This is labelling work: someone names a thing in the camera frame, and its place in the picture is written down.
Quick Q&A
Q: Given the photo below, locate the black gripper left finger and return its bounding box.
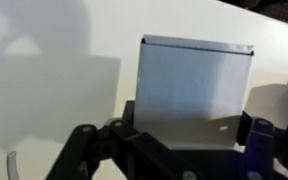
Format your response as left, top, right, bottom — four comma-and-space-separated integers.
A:
45, 99, 205, 180

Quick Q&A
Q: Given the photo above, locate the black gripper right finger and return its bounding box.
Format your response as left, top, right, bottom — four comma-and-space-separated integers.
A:
237, 111, 288, 180

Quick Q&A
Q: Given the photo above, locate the small white top box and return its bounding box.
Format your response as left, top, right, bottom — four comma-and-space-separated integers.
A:
134, 35, 254, 149

